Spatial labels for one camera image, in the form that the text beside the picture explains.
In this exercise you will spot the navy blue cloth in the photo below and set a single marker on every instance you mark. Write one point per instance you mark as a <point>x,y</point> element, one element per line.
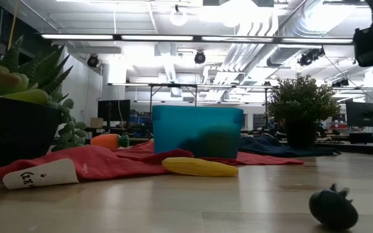
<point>264,147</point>

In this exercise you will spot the brown cardboard box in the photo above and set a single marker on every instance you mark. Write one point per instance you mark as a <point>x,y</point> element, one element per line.
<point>96,123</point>

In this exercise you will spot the leafy green potted plant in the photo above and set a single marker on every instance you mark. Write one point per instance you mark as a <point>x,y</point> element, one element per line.
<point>303,97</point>

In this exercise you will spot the white paper label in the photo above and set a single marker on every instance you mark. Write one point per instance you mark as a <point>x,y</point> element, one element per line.
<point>50,174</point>

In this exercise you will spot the round white ceiling lamp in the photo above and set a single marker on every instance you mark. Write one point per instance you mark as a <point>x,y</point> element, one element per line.
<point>178,17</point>

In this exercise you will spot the black computer monitor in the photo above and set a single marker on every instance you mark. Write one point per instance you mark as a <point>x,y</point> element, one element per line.
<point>364,115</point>
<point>113,110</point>

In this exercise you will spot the succulent plant in black pot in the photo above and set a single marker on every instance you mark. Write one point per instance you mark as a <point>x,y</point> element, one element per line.
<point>11,129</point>

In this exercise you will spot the long ceiling light bar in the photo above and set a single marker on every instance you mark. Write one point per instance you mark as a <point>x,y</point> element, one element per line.
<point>157,37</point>

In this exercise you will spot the black ceiling spotlight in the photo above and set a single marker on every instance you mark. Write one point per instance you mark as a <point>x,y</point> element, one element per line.
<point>199,57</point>
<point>93,61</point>

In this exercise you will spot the orange toy carrot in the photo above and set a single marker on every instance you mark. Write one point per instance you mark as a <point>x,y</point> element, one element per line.
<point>105,141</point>

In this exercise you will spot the red cloth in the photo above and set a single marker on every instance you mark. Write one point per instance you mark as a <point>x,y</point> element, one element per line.
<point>108,161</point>

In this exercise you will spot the dark eggplant toy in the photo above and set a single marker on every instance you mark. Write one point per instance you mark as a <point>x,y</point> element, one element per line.
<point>332,208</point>

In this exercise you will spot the yellow toy corn cob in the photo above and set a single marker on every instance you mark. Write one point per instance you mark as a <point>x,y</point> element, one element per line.
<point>199,167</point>

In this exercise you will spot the blue plastic tupperware container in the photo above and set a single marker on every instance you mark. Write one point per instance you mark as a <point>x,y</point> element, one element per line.
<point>180,129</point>

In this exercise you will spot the black track spotlight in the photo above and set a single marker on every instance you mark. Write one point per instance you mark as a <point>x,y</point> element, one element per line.
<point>309,57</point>

